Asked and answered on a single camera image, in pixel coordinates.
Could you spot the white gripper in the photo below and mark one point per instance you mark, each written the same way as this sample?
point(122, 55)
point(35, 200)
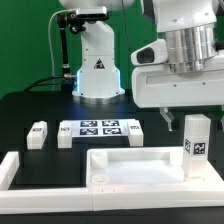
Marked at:
point(155, 86)

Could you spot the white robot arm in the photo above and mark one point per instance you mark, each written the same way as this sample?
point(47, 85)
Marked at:
point(183, 67)

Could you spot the white desk top panel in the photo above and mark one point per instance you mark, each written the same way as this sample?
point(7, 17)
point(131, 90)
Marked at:
point(144, 169)

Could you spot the fiducial marker sheet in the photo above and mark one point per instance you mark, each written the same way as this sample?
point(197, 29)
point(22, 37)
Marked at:
point(99, 128)

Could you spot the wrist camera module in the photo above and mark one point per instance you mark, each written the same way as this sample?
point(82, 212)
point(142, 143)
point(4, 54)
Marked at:
point(153, 53)

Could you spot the silver camera on stand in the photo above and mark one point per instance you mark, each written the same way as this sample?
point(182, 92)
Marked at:
point(96, 13)

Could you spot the white L-shaped fixture frame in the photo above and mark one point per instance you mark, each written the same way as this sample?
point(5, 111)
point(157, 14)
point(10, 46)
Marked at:
point(90, 198)

